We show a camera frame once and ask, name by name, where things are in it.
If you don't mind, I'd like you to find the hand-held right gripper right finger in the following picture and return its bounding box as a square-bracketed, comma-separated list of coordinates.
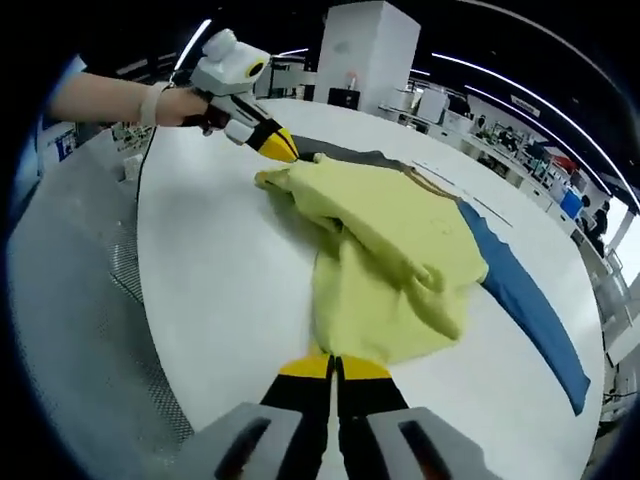
[333, 354, 501, 480]

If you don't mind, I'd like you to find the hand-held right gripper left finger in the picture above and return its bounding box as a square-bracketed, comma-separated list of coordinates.
[187, 354, 335, 480]

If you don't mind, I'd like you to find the yellow and blue garment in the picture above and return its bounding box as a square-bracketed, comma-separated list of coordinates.
[253, 158, 593, 417]

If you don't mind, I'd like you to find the person's left hand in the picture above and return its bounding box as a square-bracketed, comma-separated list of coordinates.
[156, 86, 211, 130]

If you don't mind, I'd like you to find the black cabinet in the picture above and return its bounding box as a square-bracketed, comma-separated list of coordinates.
[327, 87, 363, 111]

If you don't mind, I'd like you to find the white wristband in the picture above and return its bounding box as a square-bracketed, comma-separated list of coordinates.
[139, 81, 167, 127]

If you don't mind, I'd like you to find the small white box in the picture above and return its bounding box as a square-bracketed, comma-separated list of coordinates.
[121, 156, 145, 182]

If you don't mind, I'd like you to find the white square pillar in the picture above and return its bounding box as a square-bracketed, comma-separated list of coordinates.
[317, 0, 423, 119]

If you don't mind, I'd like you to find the white storage box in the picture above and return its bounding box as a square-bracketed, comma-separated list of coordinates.
[416, 92, 450, 125]

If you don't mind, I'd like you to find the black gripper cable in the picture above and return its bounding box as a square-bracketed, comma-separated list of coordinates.
[133, 124, 157, 202]

